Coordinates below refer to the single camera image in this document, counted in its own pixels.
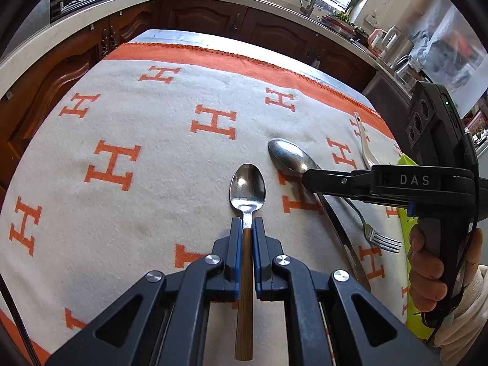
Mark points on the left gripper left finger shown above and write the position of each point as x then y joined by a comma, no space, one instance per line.
225,285

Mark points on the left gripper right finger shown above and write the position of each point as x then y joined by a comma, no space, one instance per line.
268,285

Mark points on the wooden handled small steel spoon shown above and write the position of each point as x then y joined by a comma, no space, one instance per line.
247,195

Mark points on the white ceramic soup spoon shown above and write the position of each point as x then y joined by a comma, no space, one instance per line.
367,155

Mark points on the steel fork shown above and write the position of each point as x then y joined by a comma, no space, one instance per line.
373,236

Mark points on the large steel spoon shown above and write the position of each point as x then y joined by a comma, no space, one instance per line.
293,158

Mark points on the person's right hand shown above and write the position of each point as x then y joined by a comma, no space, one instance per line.
426,289

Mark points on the orange and cream H blanket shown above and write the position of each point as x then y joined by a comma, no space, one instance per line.
131,170

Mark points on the electric kettle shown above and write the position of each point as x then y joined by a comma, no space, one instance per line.
390,45

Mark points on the dark wood base cabinets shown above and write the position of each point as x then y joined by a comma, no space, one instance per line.
41,70

